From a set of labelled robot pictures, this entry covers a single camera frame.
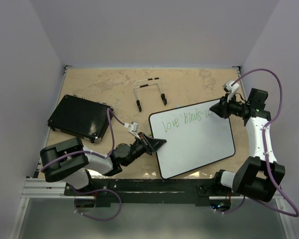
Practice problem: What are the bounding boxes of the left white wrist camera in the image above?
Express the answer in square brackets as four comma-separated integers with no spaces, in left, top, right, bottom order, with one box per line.
[124,121,140,139]

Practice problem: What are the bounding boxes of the black flat case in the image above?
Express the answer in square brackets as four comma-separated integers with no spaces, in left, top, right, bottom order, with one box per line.
[47,95,114,143]

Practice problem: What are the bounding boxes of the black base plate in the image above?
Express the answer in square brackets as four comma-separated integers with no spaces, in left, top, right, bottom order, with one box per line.
[64,178,238,207]

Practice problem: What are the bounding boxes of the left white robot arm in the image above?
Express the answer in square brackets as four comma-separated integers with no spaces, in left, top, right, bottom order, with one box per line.
[40,132,167,195]

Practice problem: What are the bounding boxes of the black wire easel stand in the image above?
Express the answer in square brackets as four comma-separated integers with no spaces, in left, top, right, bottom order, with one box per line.
[133,77,167,112]

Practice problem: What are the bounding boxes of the aluminium frame rail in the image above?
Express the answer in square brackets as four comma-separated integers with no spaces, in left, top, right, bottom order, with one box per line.
[8,177,68,239]

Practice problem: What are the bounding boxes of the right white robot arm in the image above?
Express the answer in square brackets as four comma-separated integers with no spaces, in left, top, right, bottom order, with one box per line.
[210,87,286,203]

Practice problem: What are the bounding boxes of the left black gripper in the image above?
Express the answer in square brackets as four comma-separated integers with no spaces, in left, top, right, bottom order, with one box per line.
[124,132,166,166]

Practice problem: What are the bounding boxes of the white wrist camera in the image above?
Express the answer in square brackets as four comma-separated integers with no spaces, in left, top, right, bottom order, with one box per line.
[124,121,140,139]
[223,80,240,102]

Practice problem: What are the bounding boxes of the white rectangular whiteboard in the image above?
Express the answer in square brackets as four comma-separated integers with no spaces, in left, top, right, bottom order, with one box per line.
[149,99,236,179]

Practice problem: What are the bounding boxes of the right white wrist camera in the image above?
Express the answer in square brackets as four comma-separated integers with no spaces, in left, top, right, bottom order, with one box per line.
[223,80,240,102]

